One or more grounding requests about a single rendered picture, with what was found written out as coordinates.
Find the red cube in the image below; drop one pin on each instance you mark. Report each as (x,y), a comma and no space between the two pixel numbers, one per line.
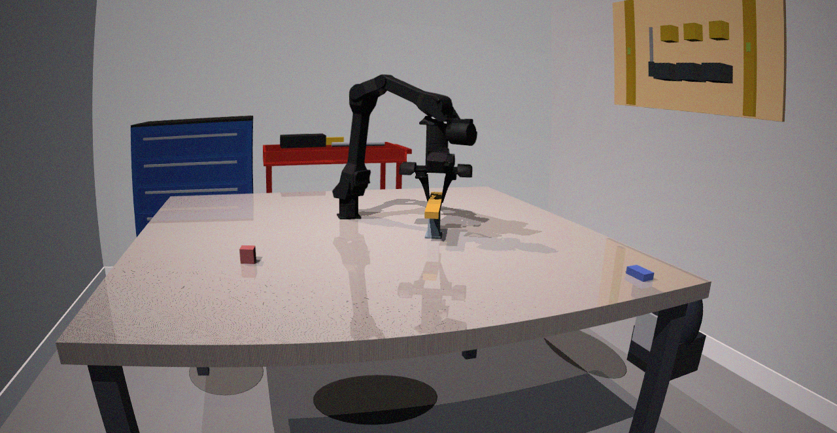
(247,254)

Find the blue rectangular block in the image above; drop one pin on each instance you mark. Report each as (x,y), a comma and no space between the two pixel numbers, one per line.
(640,273)

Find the yellow bar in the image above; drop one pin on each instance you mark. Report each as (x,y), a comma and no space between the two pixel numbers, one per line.
(433,206)

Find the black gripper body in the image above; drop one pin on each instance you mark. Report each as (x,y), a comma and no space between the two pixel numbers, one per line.
(408,168)

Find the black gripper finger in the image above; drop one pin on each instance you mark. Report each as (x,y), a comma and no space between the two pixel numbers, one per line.
(425,184)
(447,182)

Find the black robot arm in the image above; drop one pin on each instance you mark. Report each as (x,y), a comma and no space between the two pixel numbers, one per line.
(355,177)

